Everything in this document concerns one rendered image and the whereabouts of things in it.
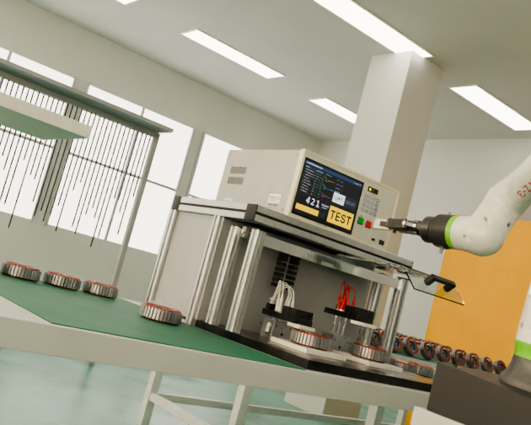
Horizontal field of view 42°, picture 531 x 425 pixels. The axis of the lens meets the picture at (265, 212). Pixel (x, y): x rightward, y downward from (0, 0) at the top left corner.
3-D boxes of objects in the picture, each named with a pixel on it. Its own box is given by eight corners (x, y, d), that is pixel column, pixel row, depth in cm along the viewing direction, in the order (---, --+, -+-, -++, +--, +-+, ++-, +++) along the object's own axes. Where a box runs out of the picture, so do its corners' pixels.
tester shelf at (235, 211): (410, 275, 226) (413, 261, 226) (253, 220, 185) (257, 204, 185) (319, 258, 261) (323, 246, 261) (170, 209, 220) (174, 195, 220)
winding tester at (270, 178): (386, 252, 222) (400, 191, 224) (287, 217, 196) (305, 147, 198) (306, 239, 253) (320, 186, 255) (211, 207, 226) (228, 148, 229)
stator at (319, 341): (337, 353, 186) (340, 340, 186) (308, 347, 179) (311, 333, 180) (309, 344, 195) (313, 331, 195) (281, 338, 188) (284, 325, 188)
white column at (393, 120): (356, 422, 602) (442, 69, 639) (321, 417, 575) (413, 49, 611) (319, 406, 642) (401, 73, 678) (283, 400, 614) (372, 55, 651)
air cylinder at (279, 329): (289, 342, 199) (294, 324, 199) (270, 339, 194) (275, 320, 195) (278, 339, 203) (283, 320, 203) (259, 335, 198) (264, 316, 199)
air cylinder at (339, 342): (346, 355, 213) (351, 337, 214) (329, 352, 209) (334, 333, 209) (335, 351, 217) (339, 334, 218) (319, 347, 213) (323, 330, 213)
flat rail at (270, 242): (401, 290, 223) (404, 281, 223) (257, 244, 186) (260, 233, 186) (399, 289, 224) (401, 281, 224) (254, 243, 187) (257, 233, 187)
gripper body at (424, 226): (426, 239, 187) (399, 236, 195) (444, 247, 192) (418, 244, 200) (431, 213, 188) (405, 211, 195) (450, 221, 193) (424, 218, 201)
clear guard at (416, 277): (464, 305, 203) (469, 286, 203) (414, 289, 188) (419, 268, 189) (382, 287, 228) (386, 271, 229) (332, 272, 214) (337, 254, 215)
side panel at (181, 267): (198, 327, 196) (227, 218, 199) (189, 325, 194) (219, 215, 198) (151, 309, 218) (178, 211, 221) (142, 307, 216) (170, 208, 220)
